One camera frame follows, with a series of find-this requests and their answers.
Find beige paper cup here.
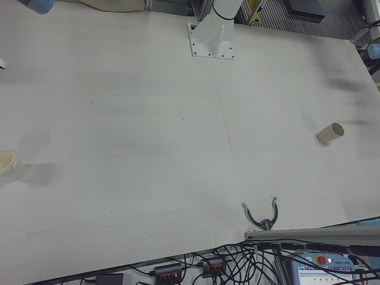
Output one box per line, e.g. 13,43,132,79
316,122,346,144

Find grey claw holder on rod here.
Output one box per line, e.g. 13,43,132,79
240,196,280,232

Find black hub with orange ports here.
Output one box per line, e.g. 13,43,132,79
153,262,184,283
200,257,227,278

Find small black box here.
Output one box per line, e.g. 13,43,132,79
95,273,124,285

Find black metal box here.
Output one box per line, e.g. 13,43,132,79
286,0,326,23

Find translucent plastic cup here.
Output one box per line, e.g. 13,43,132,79
0,149,27,182

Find teach pendant with red button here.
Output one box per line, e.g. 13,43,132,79
284,250,380,285

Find light blue plastic box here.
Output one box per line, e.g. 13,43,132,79
356,217,380,227

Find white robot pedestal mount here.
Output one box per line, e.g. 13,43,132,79
186,0,242,61

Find black cable bundle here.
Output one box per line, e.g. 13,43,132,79
189,240,287,285

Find aluminium frame post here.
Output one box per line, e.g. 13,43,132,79
200,0,215,22

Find yellow black striped post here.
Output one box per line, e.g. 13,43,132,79
247,0,267,24

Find aluminium profile rail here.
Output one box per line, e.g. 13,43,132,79
244,218,380,247

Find aluminium frame bar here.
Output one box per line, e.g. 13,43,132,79
351,28,371,43

